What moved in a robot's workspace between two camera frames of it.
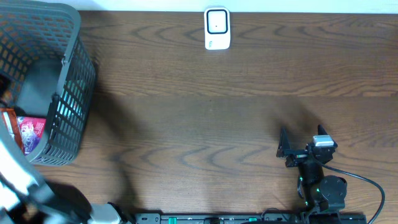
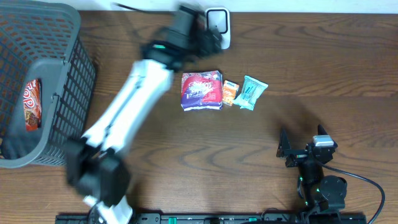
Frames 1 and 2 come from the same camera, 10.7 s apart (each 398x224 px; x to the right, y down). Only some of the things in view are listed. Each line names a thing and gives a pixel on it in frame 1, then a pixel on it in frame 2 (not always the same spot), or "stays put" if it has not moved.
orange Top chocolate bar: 10,120 to 32,103
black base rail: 247,218 stays put
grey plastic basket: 51,74 stays put
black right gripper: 301,155 stays put
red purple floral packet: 32,129 to 202,90
